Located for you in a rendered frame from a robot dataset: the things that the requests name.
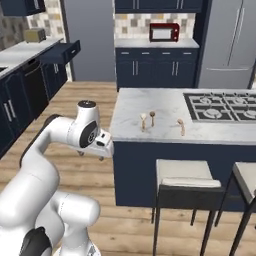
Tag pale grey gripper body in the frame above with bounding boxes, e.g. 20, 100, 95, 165
76, 143, 115, 160

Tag navy cupboard under drawer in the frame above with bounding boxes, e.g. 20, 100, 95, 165
41, 62, 69, 101

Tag navy open drawer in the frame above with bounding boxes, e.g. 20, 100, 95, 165
38, 39, 82, 66

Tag navy kitchen island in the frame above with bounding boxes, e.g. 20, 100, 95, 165
112, 139, 256, 213

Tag brown wooden spoon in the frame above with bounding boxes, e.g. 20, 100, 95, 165
149, 110, 157, 128

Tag black dishwasher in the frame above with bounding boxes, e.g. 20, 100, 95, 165
20, 59, 51, 120

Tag navy base cupboards with arches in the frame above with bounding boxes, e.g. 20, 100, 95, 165
0, 69, 35, 158

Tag black stool with grey cushion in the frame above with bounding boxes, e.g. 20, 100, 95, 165
214, 161, 256, 256
151, 158, 223, 256

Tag tan wooden spatula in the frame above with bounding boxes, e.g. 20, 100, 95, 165
176, 118, 186, 137

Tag navy base cupboards run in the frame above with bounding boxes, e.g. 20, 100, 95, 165
114, 47, 200, 91

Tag tan toaster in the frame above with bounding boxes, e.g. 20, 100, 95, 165
23, 27, 47, 44

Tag black gas hob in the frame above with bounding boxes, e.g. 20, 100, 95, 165
182, 92, 256, 124

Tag red microwave oven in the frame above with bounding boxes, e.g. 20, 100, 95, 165
148, 22, 181, 43

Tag grey steel fridge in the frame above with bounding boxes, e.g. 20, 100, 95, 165
196, 0, 256, 90

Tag navy wall cupboards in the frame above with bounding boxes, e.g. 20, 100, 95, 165
114, 0, 204, 15

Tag navy wall cupboard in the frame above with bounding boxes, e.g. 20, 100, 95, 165
0, 0, 47, 17

